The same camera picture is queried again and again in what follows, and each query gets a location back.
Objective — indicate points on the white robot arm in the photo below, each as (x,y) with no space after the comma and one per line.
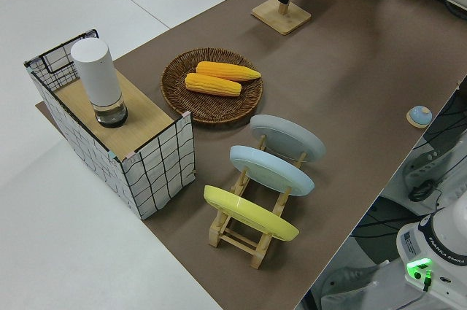
(450,233)

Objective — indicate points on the wooden mug stand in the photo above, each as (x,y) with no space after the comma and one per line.
(282,18)

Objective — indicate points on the brown table mat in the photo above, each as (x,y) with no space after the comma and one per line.
(346,69)

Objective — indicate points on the long yellow corn cob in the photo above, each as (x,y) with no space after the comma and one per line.
(226,70)

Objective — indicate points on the short yellow corn cob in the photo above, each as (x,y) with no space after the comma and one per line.
(213,85)

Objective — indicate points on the round wicker basket tray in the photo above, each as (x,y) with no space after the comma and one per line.
(215,105)

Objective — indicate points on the grey plate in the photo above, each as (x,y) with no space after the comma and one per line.
(288,138)

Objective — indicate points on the blue call bell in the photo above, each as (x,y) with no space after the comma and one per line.
(420,115)

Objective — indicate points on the light blue plate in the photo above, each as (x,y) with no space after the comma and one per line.
(271,171)

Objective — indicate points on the white power strip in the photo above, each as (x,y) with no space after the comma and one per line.
(423,164)

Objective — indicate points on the white cylinder grinder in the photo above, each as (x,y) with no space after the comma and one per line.
(97,76)

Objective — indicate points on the yellow plate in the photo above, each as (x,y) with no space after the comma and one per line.
(251,213)

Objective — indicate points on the wooden plate rack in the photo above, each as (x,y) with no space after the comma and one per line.
(237,242)

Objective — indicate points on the green lit plug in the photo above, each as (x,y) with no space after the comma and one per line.
(427,279)

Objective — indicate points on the grey base bracket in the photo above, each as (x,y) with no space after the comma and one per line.
(346,281)

